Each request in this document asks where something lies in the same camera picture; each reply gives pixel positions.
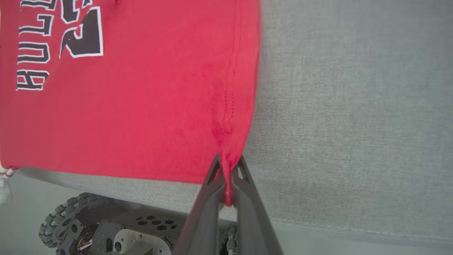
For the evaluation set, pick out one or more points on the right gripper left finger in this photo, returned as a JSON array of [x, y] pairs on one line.
[[201, 226]]

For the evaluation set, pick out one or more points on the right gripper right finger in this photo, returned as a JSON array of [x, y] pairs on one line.
[[251, 226]]

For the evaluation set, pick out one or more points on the red Bulls t-shirt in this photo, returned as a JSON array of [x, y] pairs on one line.
[[141, 106]]

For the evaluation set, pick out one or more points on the dark robot base chassis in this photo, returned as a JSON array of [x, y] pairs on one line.
[[148, 226]]

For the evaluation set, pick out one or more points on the black robot omni wheel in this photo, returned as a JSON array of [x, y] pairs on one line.
[[58, 219]]

